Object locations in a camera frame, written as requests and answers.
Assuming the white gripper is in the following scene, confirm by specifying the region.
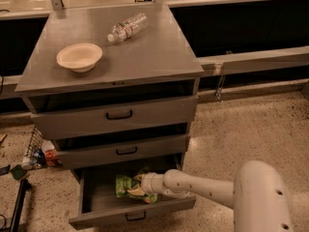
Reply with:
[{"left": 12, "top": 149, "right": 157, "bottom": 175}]
[{"left": 129, "top": 172, "right": 163, "bottom": 196}]

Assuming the green rice chip bag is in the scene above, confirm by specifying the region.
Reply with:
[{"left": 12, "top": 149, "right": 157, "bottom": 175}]
[{"left": 115, "top": 168, "right": 157, "bottom": 204}]

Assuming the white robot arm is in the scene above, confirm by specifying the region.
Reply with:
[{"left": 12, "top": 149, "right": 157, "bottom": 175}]
[{"left": 130, "top": 160, "right": 294, "bottom": 232}]

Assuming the grey bottom drawer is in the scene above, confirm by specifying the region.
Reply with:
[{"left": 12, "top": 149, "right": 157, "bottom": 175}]
[{"left": 69, "top": 154, "right": 196, "bottom": 230}]

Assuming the grey drawer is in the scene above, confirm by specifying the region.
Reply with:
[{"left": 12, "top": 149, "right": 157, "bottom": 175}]
[
  {"left": 69, "top": 154, "right": 196, "bottom": 230},
  {"left": 57, "top": 134, "right": 190, "bottom": 169},
  {"left": 32, "top": 96, "right": 197, "bottom": 139}
]

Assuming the grey middle drawer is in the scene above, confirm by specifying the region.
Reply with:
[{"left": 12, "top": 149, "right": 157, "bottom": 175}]
[{"left": 57, "top": 134, "right": 190, "bottom": 169}]

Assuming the grey drawer cabinet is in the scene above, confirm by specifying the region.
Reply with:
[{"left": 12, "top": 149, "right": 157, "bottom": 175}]
[{"left": 14, "top": 3, "right": 205, "bottom": 170}]

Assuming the grey top drawer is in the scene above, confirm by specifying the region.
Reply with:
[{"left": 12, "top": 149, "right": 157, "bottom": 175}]
[{"left": 32, "top": 96, "right": 197, "bottom": 139}]

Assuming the red white snack package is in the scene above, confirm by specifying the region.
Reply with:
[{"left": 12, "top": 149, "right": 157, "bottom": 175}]
[{"left": 42, "top": 141, "right": 59, "bottom": 167}]

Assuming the blue can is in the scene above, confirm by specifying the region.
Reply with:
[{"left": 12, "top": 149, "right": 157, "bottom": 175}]
[{"left": 33, "top": 149, "right": 45, "bottom": 169}]

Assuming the white small bottle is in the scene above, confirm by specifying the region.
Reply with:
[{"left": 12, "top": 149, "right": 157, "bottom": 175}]
[{"left": 21, "top": 157, "right": 33, "bottom": 170}]

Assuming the black stand leg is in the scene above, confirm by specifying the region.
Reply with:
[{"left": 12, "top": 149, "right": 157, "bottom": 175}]
[{"left": 9, "top": 179, "right": 31, "bottom": 232}]

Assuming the green small object on floor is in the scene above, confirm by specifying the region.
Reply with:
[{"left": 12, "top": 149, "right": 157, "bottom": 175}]
[{"left": 10, "top": 164, "right": 28, "bottom": 181}]

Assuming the clear plastic water bottle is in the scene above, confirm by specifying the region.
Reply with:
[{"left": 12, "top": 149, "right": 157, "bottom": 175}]
[{"left": 107, "top": 13, "right": 149, "bottom": 43}]

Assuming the wire basket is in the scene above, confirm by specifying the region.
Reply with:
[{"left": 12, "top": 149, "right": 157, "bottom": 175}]
[{"left": 24, "top": 127, "right": 43, "bottom": 159}]

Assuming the grey horizontal rail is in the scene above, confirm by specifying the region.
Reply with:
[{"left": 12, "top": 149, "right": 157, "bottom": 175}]
[{"left": 198, "top": 46, "right": 309, "bottom": 76}]

